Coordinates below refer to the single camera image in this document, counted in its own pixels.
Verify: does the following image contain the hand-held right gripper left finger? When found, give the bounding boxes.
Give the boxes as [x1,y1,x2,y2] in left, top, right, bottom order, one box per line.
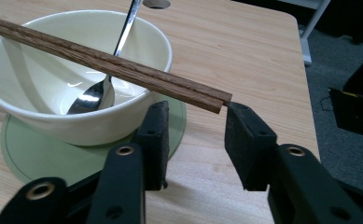
[87,100,170,224]

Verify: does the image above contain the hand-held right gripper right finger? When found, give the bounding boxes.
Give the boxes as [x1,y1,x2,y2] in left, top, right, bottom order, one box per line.
[225,102,363,224]

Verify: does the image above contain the brown wooden chopstick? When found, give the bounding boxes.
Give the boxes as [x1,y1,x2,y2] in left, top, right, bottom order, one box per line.
[0,20,226,115]
[0,12,233,105]

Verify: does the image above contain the cream ceramic bowl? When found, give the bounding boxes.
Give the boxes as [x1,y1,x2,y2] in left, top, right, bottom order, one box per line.
[0,9,174,147]

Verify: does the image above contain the metal spoon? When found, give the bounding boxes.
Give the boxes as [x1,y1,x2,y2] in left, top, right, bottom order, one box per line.
[65,0,144,116]

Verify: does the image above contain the green round plate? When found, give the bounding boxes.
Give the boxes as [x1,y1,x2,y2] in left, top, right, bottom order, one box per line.
[0,93,188,189]

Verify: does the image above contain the black box on floor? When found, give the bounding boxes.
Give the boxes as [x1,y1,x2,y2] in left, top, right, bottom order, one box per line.
[328,45,363,141]

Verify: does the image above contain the white metal stand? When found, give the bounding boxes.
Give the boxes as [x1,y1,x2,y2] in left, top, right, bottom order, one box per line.
[278,0,331,67]

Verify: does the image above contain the dark round table grommet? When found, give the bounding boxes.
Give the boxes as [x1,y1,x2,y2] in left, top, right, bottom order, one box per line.
[142,0,172,10]

